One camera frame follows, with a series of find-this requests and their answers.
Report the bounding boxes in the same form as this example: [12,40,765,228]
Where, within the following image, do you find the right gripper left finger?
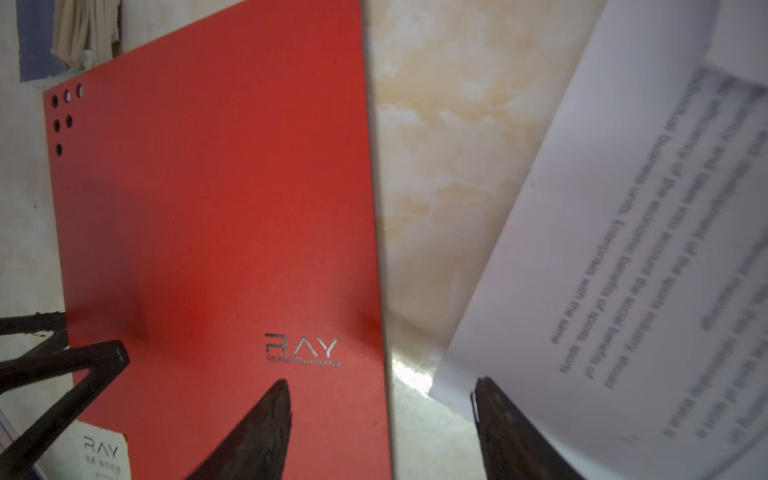
[188,379,292,480]

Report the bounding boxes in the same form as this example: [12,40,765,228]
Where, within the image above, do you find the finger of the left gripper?
[1,340,130,479]
[1,312,69,360]

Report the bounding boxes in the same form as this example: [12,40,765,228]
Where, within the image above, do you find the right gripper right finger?
[471,377,583,480]

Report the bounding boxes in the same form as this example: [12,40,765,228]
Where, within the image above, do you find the text sheet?
[431,1,767,479]

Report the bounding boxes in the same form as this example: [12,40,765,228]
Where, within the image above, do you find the red folder black inside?
[43,1,392,479]

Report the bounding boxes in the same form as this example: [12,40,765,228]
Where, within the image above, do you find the blue booklet yellow label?
[16,0,121,89]

